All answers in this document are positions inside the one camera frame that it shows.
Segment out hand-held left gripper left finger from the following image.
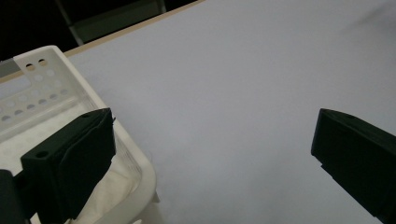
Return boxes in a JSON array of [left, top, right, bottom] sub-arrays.
[[20, 107, 117, 224]]

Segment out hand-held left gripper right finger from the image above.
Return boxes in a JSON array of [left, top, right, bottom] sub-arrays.
[[310, 107, 396, 224]]

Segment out cream baby bodysuit brown trim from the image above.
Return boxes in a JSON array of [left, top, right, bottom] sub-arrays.
[[0, 104, 143, 224]]

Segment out white perforated plastic basket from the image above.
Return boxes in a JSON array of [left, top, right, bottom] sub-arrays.
[[0, 45, 158, 224]]

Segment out light wooden table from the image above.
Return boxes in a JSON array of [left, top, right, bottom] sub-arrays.
[[0, 0, 206, 85]]

